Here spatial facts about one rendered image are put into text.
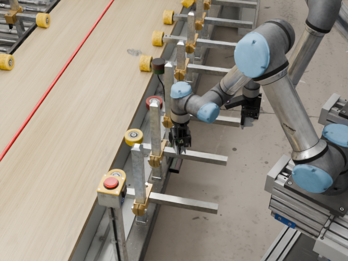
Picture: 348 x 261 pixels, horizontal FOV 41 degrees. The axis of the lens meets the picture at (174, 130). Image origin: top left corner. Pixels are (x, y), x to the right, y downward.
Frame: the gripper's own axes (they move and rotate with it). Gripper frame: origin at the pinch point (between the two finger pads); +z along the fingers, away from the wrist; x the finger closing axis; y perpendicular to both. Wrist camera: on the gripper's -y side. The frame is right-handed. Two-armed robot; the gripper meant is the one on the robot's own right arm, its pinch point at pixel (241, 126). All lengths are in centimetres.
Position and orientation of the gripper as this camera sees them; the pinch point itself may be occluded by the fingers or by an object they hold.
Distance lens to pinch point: 219.2
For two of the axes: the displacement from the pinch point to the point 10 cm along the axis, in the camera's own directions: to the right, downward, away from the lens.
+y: 9.8, 1.5, -1.6
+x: 2.2, -6.5, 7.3
